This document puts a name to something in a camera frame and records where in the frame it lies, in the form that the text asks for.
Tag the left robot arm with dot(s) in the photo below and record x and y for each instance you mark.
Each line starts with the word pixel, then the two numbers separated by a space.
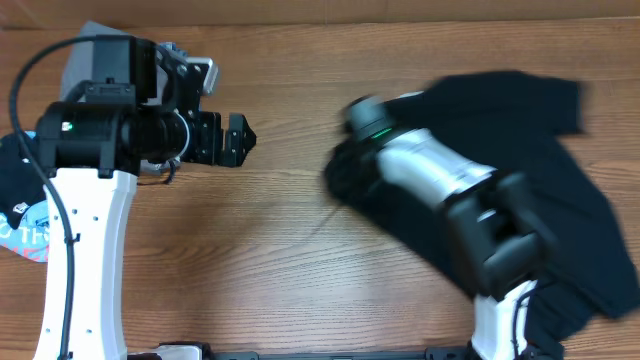
pixel 138 102

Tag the folded black shirt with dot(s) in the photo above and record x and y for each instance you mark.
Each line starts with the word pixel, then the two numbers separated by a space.
pixel 21 187

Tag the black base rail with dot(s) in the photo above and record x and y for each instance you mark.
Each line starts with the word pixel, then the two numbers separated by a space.
pixel 203 351

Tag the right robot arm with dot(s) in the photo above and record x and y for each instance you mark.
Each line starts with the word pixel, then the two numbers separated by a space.
pixel 499 243

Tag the folded grey shorts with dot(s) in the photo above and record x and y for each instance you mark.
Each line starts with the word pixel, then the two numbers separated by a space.
pixel 79 68

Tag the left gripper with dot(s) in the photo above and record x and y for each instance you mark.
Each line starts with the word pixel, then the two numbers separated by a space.
pixel 206 149

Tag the folded blue garment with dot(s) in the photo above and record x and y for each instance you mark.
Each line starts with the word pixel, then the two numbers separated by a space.
pixel 172 47

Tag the black t-shirt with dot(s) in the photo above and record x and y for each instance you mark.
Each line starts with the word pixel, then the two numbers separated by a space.
pixel 514 121

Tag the light blue printed t-shirt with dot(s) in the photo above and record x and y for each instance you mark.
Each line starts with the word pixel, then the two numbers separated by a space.
pixel 31 239

